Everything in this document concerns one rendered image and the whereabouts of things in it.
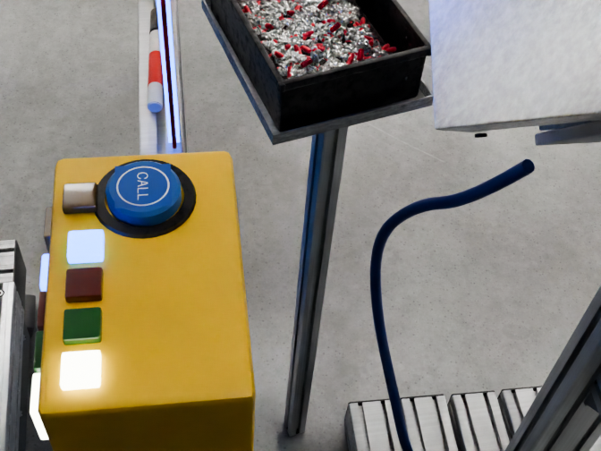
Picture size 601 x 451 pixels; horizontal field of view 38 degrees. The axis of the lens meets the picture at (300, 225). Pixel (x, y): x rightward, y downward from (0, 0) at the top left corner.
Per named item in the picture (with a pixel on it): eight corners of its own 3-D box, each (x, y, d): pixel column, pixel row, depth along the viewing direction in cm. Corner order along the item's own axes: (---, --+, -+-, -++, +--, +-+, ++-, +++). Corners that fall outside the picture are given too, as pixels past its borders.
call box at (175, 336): (253, 484, 48) (257, 395, 40) (68, 502, 47) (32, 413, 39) (232, 254, 58) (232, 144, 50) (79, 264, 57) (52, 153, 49)
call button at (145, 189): (183, 230, 47) (181, 210, 45) (107, 234, 46) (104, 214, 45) (181, 175, 49) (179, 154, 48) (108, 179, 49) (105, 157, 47)
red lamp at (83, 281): (103, 302, 43) (101, 294, 42) (65, 304, 43) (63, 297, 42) (104, 272, 44) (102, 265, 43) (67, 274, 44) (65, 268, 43)
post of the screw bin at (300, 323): (305, 431, 155) (352, 101, 92) (290, 437, 154) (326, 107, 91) (299, 417, 156) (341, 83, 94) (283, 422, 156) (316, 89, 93)
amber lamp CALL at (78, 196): (97, 213, 46) (96, 206, 46) (63, 215, 46) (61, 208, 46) (97, 188, 47) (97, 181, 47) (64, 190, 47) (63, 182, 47)
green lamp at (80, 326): (102, 344, 41) (100, 337, 41) (63, 346, 41) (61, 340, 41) (103, 311, 42) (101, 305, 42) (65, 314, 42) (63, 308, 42)
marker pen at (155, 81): (162, 101, 80) (165, 6, 89) (146, 101, 80) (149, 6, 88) (163, 113, 81) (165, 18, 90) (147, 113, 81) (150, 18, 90)
